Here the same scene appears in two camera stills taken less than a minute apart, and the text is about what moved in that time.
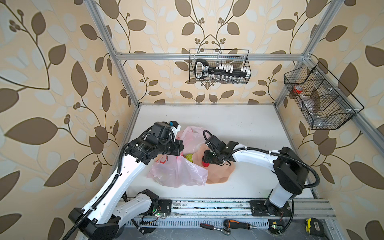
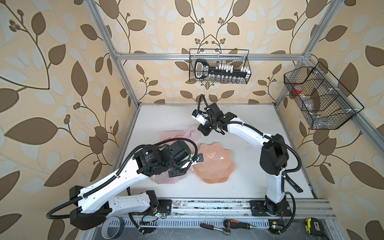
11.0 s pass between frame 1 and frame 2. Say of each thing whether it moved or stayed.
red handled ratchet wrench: stayed
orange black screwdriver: stayed
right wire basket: stayed
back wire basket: stayed
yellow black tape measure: stayed
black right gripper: moved
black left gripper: moved
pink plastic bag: moved
